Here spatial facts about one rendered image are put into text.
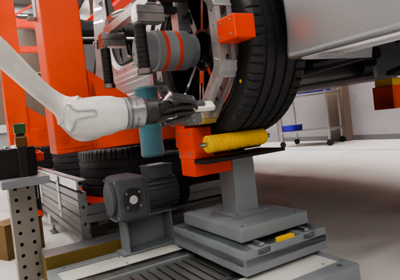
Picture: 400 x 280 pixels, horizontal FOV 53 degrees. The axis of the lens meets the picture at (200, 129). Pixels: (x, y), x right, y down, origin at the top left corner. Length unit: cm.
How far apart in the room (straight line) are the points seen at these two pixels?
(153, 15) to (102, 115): 36
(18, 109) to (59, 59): 193
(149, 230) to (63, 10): 101
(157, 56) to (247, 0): 34
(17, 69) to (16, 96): 254
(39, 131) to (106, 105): 263
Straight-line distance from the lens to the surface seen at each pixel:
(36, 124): 370
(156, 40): 138
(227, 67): 125
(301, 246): 148
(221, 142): 136
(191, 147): 141
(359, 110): 671
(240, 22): 119
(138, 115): 111
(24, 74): 116
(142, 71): 120
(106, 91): 182
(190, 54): 143
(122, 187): 160
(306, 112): 735
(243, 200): 154
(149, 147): 149
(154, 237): 187
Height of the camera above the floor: 60
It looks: 1 degrees down
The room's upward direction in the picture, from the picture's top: 7 degrees counter-clockwise
